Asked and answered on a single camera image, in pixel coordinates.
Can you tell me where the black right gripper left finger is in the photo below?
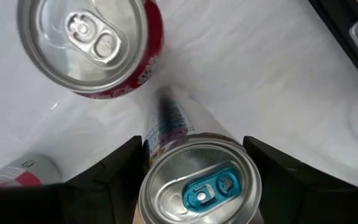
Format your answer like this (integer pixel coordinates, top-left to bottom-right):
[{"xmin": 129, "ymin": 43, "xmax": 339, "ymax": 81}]
[{"xmin": 0, "ymin": 136, "xmax": 144, "ymax": 224}]

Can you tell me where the red cola can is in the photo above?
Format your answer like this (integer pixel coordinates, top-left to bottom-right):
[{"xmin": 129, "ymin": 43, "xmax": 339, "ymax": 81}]
[{"xmin": 16, "ymin": 0, "xmax": 165, "ymax": 100}]

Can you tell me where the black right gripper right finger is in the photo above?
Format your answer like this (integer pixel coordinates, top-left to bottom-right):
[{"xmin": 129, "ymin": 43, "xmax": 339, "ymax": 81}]
[{"xmin": 243, "ymin": 136, "xmax": 358, "ymax": 224}]

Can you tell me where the white Celsius drink can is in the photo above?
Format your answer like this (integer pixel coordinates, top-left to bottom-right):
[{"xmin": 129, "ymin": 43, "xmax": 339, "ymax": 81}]
[{"xmin": 0, "ymin": 154, "xmax": 62, "ymax": 189}]

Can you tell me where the blue silver energy drink can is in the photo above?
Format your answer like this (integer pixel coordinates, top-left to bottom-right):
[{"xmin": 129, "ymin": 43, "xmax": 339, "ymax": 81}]
[{"xmin": 137, "ymin": 85, "xmax": 264, "ymax": 224}]

